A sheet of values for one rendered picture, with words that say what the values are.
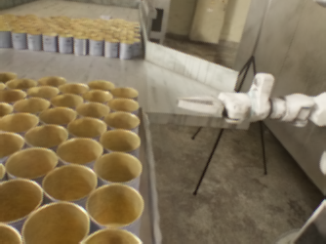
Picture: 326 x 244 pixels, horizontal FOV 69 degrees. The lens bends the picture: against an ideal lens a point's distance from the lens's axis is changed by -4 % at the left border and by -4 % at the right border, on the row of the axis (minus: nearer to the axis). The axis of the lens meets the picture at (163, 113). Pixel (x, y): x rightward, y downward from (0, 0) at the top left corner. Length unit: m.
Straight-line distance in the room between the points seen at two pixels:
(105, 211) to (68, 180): 0.07
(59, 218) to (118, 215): 0.09
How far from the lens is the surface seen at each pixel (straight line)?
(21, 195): 0.38
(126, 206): 0.36
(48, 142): 0.49
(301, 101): 0.78
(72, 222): 0.34
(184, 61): 1.11
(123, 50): 1.22
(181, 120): 0.80
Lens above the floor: 1.44
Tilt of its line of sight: 28 degrees down
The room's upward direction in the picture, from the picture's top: 9 degrees clockwise
